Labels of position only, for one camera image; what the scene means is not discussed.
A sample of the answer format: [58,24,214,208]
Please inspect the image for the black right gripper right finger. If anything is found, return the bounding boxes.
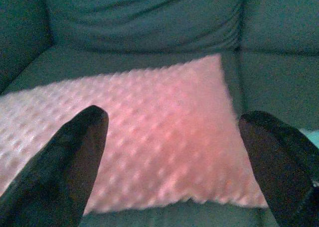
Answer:
[237,110,319,227]

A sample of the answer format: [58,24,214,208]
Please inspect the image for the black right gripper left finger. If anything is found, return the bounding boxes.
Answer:
[0,105,111,227]

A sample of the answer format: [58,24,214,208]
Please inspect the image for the teal dotted pillow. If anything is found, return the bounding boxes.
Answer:
[300,127,319,149]

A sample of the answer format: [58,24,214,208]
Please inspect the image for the pink dotted pillow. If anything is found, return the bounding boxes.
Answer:
[0,53,270,217]

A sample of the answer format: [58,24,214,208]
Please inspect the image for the dark green leather sofa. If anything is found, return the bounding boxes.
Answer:
[0,0,319,227]

